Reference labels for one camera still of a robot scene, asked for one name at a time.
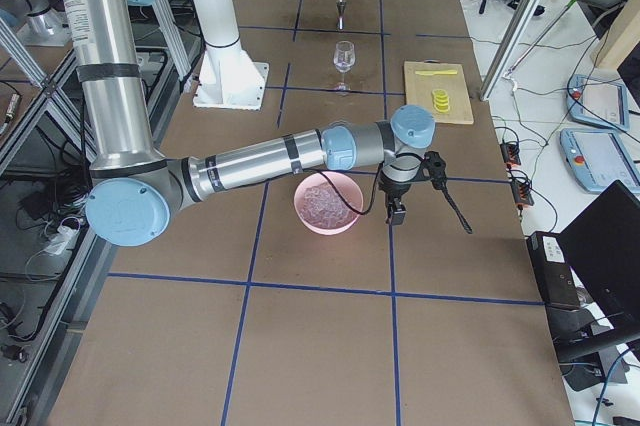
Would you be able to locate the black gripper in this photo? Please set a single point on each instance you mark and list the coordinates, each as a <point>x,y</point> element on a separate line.
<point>393,190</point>

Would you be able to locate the steel jigger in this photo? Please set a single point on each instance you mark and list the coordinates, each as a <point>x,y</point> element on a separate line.
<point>341,7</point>

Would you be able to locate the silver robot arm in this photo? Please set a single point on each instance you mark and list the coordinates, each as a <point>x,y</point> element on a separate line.
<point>137,190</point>

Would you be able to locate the clear ice cube pile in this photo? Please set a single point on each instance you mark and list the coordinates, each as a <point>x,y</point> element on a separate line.
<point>320,206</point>

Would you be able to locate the clear wine glass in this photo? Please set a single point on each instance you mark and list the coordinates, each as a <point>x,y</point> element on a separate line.
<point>344,59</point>

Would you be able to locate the pink bowl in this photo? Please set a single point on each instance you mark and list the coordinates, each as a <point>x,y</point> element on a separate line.
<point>346,188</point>

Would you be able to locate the yellow lemon slices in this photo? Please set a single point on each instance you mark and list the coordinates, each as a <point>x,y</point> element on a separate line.
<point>441,100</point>

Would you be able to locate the wooden cutting board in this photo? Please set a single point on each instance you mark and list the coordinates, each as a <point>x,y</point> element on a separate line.
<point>418,91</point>

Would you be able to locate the orange connector block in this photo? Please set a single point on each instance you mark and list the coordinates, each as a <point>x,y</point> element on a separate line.
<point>521,187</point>

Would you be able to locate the yellow plastic knife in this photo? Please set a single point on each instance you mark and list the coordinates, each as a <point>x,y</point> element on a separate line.
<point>440,72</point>

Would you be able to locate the black box device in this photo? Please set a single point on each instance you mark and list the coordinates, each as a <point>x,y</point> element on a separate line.
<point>553,275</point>

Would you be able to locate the black monitor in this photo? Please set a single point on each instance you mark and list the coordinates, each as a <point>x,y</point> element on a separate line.
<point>601,245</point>

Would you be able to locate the lower teach pendant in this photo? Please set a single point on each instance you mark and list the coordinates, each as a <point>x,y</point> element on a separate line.
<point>597,158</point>

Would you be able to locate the teach pendant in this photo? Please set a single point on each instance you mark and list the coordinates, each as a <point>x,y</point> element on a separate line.
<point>598,102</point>
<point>597,158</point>

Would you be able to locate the upper teach pendant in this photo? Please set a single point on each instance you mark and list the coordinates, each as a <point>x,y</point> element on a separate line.
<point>598,102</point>

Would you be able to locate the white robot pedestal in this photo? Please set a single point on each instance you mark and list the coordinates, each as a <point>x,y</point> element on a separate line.
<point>228,78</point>

